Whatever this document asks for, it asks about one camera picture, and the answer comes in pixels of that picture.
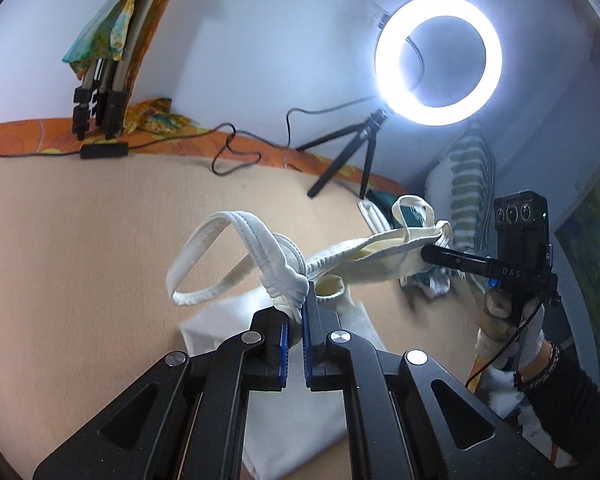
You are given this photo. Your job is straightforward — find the black mini tripod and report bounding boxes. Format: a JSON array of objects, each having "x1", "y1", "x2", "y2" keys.
[{"x1": 297, "y1": 108, "x2": 389, "y2": 198}]

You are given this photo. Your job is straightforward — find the orange floral bedsheet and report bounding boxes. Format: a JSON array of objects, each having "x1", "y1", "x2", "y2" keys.
[{"x1": 0, "y1": 116, "x2": 409, "y2": 196}]

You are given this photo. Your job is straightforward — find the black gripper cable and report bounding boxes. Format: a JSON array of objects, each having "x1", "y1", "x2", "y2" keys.
[{"x1": 462, "y1": 303, "x2": 544, "y2": 388}]

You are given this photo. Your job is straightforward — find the white folded garment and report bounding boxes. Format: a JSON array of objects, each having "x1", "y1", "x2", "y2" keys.
[{"x1": 358, "y1": 200, "x2": 451, "y2": 300}]

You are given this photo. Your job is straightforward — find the white ring light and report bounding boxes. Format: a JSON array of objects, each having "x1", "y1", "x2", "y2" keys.
[{"x1": 374, "y1": 0, "x2": 503, "y2": 127}]

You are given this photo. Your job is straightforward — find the colourful scarf on tripod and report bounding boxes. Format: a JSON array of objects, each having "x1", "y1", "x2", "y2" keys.
[{"x1": 62, "y1": 0, "x2": 137, "y2": 80}]

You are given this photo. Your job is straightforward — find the black camera box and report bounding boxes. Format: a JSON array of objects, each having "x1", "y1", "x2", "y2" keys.
[{"x1": 493, "y1": 190, "x2": 553, "y2": 272}]

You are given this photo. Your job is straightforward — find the right hand white glove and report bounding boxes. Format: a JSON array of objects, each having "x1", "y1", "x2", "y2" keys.
[{"x1": 476, "y1": 288, "x2": 554, "y2": 382}]

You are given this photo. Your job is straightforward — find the green striped white pillow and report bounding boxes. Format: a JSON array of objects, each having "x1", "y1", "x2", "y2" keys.
[{"x1": 425, "y1": 122, "x2": 495, "y2": 256}]

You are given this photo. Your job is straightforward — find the folded silver black tripod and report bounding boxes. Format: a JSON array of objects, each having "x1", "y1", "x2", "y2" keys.
[{"x1": 71, "y1": 0, "x2": 166, "y2": 142}]

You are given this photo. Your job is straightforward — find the white camisole top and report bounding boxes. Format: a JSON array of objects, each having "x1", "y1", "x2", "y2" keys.
[{"x1": 166, "y1": 195, "x2": 453, "y2": 479}]

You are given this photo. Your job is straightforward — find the yellow patterned cloth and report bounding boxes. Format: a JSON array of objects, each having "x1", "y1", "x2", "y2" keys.
[{"x1": 122, "y1": 98, "x2": 193, "y2": 136}]

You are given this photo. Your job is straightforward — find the black inline cable controller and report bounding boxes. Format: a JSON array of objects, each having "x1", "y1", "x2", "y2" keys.
[{"x1": 79, "y1": 142, "x2": 130, "y2": 159}]

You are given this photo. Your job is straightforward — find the right forearm black sleeve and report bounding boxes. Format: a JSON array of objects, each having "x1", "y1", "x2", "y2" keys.
[{"x1": 514, "y1": 340, "x2": 600, "y2": 477}]

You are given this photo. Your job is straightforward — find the dark green folded garment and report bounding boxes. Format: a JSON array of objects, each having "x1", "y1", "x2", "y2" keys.
[{"x1": 366, "y1": 188, "x2": 426, "y2": 229}]

